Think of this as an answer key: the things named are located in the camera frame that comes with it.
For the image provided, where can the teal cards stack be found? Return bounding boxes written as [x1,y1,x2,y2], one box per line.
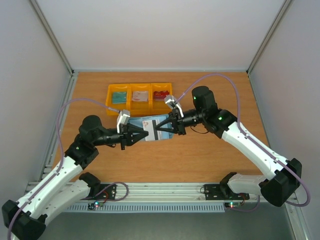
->
[111,91,127,105]

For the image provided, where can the circuit board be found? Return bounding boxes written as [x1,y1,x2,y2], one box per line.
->
[87,201,104,211]
[224,201,243,209]

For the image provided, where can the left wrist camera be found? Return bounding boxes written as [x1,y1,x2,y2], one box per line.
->
[116,109,131,134]

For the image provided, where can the left circuit board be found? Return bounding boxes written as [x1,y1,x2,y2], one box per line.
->
[87,201,104,211]

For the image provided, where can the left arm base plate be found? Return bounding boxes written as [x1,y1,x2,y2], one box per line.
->
[83,183,117,201]

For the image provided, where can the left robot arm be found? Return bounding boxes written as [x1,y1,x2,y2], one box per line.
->
[1,115,149,240]

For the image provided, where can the white pink cards stack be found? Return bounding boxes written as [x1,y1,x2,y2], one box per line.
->
[131,91,149,102]

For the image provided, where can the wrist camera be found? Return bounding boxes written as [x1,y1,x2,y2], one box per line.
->
[164,94,184,118]
[116,109,131,134]

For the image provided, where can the grey slotted cable duct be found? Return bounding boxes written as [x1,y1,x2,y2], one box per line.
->
[65,202,225,214]

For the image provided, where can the white card black stripe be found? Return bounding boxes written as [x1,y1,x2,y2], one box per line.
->
[142,119,161,142]

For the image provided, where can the left yellow bin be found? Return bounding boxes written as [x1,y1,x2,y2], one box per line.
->
[105,83,130,110]

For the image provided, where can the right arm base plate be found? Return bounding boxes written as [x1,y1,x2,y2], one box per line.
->
[201,184,250,201]

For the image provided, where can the middle yellow bin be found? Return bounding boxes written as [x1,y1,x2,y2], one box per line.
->
[129,83,151,116]

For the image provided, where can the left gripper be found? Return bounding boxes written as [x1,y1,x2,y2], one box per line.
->
[93,122,149,150]

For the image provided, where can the right circuit board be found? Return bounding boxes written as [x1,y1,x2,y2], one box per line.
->
[224,201,243,209]

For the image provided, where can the teal card holder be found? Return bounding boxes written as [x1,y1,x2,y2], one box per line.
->
[128,114,173,141]

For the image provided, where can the aluminium front rail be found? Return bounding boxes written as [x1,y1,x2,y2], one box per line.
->
[23,181,298,203]

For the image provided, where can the yellow bin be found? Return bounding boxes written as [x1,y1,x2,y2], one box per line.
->
[151,82,173,115]
[129,83,151,116]
[105,83,130,110]

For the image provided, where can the right yellow bin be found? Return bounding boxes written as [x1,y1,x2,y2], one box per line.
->
[151,82,173,115]

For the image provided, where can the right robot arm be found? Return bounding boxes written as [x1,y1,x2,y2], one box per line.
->
[155,86,302,207]

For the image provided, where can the red cards stack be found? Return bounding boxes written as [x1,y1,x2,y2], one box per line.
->
[153,90,170,101]

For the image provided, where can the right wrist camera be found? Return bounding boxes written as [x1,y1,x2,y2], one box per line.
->
[164,94,184,118]

